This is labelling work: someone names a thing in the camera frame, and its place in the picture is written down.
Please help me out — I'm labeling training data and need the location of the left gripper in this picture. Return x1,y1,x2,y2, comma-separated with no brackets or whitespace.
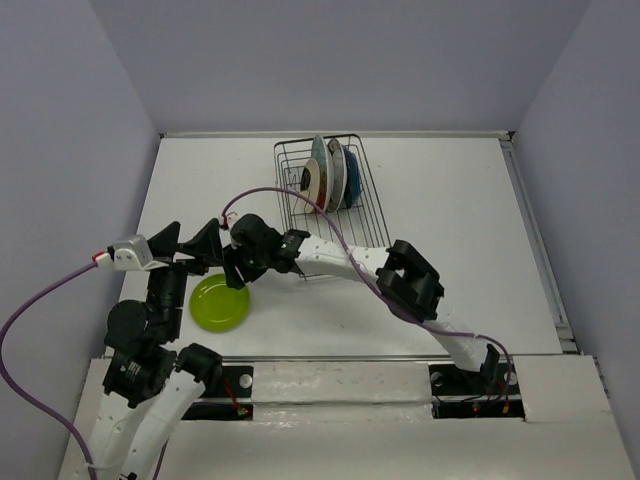
147,215,226,336

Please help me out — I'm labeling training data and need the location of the lime green plate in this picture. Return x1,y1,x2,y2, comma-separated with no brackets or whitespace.
189,273,251,333

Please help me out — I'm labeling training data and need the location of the cream plate with flower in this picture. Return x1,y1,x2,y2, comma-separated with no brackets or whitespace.
299,158,321,205

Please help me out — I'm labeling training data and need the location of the white plate teal lettered rim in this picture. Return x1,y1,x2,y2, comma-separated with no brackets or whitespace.
327,139,348,213

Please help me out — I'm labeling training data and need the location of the dark blue plate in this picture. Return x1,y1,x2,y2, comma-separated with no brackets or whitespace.
344,148,361,208

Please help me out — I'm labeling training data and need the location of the red and teal plate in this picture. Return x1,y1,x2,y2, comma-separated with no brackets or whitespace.
311,134,334,211

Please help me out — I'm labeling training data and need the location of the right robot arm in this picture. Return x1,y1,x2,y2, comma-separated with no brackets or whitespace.
224,214,499,392

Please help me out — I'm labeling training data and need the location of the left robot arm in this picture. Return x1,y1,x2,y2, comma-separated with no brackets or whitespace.
87,219,223,479

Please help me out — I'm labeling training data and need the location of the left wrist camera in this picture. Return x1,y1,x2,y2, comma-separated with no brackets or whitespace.
111,234,153,271

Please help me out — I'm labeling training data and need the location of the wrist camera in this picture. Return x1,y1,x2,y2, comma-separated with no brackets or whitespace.
111,234,153,271
219,212,240,231

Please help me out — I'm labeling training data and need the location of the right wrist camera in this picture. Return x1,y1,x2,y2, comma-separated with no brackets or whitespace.
219,212,240,231

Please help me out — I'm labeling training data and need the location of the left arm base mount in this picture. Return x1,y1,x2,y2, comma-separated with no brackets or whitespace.
182,365,254,421

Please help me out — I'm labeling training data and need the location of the wire dish rack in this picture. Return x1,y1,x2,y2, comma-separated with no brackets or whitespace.
274,133,392,248

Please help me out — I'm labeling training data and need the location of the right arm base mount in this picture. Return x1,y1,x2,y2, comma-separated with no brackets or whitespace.
429,345,525,420

